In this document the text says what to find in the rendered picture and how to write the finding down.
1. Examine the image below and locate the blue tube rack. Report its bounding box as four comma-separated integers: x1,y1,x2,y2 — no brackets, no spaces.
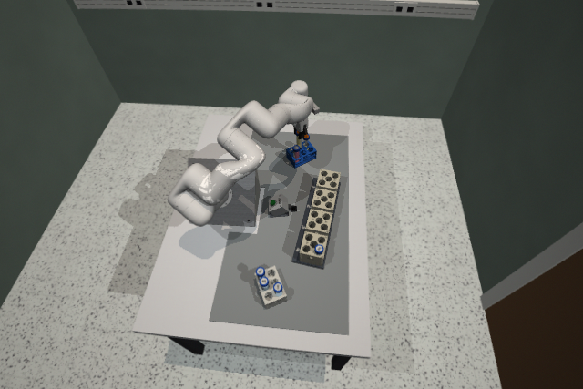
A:
286,142,317,168

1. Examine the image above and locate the white tube rack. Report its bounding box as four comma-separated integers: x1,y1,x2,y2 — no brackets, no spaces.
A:
255,266,287,309

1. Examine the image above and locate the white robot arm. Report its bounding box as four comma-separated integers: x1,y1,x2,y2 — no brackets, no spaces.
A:
168,80,320,227

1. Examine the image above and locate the grey flat mat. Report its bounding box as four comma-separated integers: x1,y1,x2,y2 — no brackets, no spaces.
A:
209,130,349,335

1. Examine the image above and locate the beige square adapter with holes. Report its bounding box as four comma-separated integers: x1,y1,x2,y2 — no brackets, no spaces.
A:
311,188,337,213
316,169,341,192
305,209,332,236

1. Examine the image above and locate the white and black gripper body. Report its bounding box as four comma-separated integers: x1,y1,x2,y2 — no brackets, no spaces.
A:
292,118,308,132

